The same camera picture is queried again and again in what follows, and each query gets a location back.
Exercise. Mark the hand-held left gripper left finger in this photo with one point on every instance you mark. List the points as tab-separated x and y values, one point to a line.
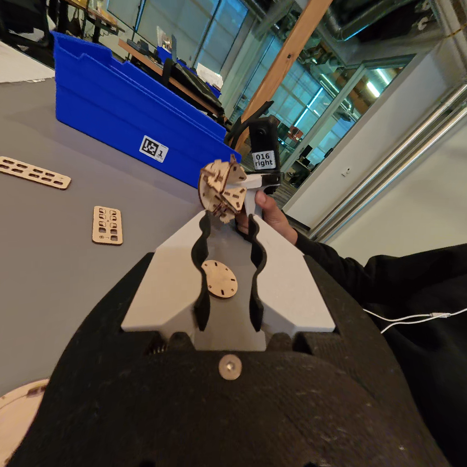
160	288

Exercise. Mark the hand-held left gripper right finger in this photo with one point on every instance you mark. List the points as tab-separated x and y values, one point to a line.
292	288

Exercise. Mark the person's right hand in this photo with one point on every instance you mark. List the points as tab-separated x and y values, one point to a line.
277	220

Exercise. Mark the person's black clothing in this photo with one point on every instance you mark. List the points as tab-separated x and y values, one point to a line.
423	365

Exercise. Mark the short wooden sheet with holes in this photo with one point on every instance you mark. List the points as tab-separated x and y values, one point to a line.
107	225

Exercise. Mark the long wooden sheet with holes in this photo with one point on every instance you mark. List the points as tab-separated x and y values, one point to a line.
34	172

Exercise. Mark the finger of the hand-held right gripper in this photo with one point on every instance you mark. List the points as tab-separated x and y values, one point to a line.
252	179

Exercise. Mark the metal handrail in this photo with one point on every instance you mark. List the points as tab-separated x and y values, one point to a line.
397	157

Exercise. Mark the wooden desk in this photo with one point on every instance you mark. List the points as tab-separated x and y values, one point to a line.
153	64

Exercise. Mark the slanted wooden beam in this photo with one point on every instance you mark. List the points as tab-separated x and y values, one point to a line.
288	58

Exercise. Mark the blue plastic bin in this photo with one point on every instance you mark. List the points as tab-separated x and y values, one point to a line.
120	105

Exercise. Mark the large round wooden disc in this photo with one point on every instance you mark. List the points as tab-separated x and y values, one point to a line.
18	419

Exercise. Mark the wooden model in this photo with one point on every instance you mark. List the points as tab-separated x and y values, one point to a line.
221	189

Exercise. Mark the small round wooden disc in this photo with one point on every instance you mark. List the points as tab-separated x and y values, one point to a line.
219	279

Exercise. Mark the black office chair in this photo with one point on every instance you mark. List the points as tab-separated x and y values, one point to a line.
168	73

